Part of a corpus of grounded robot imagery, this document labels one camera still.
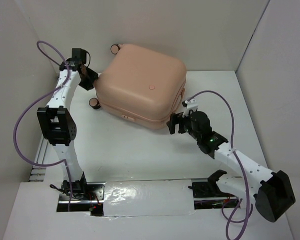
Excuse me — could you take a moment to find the aluminium rail frame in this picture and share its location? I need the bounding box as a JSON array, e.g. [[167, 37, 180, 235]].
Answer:
[[28, 137, 48, 182]]

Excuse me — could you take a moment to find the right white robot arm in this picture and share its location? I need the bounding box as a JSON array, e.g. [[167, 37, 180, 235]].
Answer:
[[167, 100, 296, 223]]

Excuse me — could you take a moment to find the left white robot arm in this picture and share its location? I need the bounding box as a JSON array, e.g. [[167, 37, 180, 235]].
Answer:
[[37, 48, 98, 200]]

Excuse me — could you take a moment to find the pink suitcase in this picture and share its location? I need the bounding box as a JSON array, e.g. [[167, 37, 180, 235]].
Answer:
[[93, 43, 187, 130]]

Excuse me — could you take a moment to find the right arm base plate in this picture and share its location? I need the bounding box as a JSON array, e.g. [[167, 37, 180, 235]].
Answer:
[[188, 170, 238, 210]]

